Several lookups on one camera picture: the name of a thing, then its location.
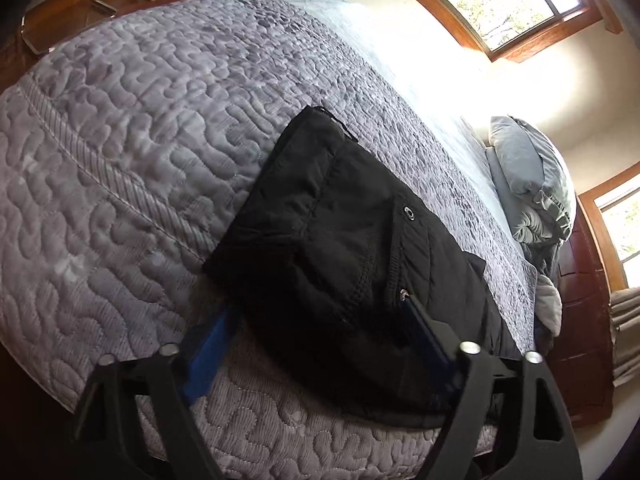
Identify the white fleece blanket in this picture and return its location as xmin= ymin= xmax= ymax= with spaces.
xmin=534 ymin=275 xmax=564 ymax=337

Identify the metal frame chair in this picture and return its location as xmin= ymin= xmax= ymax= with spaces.
xmin=0 ymin=0 xmax=117 ymax=55

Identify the pale bed sheet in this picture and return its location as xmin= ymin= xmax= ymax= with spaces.
xmin=295 ymin=0 xmax=524 ymax=257

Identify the black quilted jacket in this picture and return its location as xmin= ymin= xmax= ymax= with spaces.
xmin=202 ymin=105 xmax=526 ymax=431

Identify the light grey folded comforter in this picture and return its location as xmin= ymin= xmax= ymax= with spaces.
xmin=487 ymin=115 xmax=577 ymax=243

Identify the dark grey blanket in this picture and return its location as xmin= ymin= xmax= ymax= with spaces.
xmin=520 ymin=237 xmax=563 ymax=283

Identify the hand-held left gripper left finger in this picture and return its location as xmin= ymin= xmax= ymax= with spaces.
xmin=70 ymin=306 xmax=243 ymax=480

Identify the arched wooden frame window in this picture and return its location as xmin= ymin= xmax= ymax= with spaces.
xmin=375 ymin=0 xmax=617 ymax=64

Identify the wooden headboard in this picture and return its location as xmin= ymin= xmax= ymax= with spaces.
xmin=554 ymin=194 xmax=617 ymax=429

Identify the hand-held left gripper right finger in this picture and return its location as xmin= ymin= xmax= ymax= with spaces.
xmin=400 ymin=295 xmax=586 ymax=480

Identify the grey quilted bedspread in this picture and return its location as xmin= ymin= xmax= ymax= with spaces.
xmin=0 ymin=0 xmax=540 ymax=476

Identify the beige curtain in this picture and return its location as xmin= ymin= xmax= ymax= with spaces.
xmin=609 ymin=287 xmax=640 ymax=389

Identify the rectangular wooden frame window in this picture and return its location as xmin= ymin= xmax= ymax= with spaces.
xmin=577 ymin=165 xmax=640 ymax=301

